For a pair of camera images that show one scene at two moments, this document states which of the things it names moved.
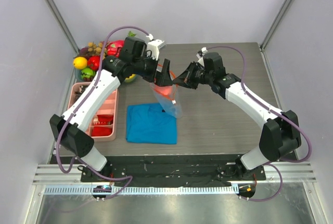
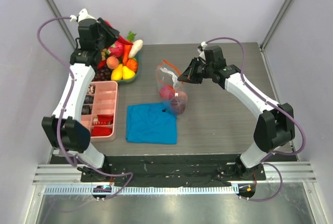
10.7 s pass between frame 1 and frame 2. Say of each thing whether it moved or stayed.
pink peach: moved
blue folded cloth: stayed
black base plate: stayed
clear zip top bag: moved
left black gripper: moved
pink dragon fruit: stayed
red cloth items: stayed
